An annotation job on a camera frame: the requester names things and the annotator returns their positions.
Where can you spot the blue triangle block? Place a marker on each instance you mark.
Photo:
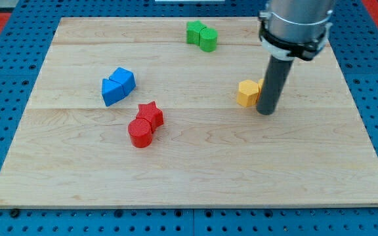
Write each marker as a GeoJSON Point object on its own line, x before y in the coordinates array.
{"type": "Point", "coordinates": [112, 92]}

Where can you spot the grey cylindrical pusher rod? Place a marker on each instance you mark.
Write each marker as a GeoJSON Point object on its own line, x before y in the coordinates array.
{"type": "Point", "coordinates": [274, 81]}

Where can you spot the red cylinder block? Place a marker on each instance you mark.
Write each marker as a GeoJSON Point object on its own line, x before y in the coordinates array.
{"type": "Point", "coordinates": [140, 133]}

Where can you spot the light wooden board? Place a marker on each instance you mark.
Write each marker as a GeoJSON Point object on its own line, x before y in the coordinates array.
{"type": "Point", "coordinates": [72, 151]}

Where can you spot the green cylinder block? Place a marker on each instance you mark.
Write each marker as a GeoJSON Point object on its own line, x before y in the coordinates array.
{"type": "Point", "coordinates": [208, 39]}

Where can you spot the red star block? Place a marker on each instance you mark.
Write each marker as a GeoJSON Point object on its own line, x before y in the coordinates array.
{"type": "Point", "coordinates": [152, 114]}

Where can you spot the green square block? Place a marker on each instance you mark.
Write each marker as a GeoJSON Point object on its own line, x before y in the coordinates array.
{"type": "Point", "coordinates": [193, 30]}

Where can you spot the blue pentagon block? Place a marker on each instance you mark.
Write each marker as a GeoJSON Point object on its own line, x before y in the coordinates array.
{"type": "Point", "coordinates": [126, 78]}

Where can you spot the yellow hexagon block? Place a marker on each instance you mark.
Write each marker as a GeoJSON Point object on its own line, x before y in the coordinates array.
{"type": "Point", "coordinates": [248, 93]}

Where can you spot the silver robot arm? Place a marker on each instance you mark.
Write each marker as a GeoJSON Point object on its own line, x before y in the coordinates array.
{"type": "Point", "coordinates": [295, 28]}

